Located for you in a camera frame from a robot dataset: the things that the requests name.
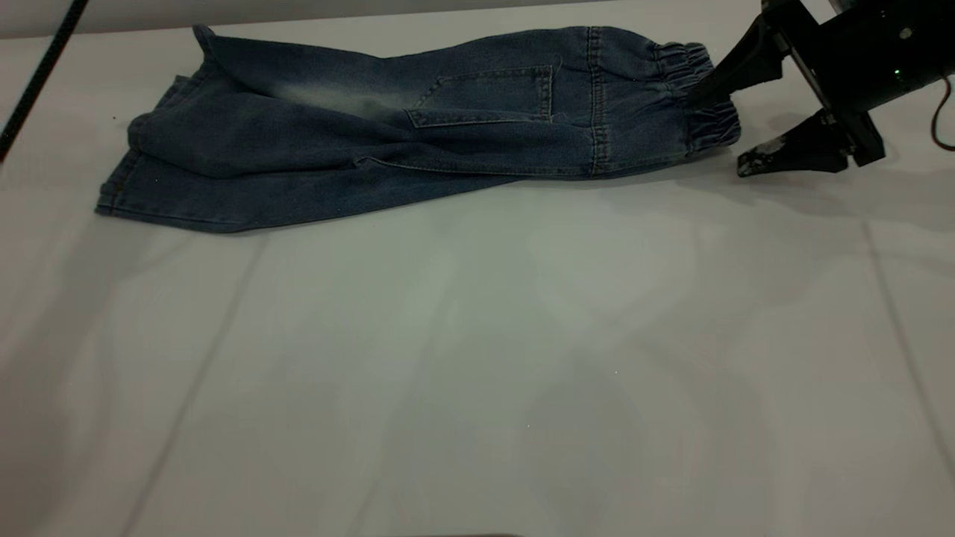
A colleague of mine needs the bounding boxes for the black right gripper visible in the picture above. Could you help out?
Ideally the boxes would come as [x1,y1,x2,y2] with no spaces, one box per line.
[685,0,941,179]

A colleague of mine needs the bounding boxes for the blue denim pants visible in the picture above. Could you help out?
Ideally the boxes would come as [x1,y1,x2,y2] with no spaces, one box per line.
[95,24,742,234]

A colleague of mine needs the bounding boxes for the thin dark camera cable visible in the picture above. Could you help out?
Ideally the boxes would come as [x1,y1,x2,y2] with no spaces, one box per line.
[930,73,955,152]

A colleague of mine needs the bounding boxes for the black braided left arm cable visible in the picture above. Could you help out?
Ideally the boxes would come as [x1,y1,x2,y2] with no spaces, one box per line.
[0,0,91,163]

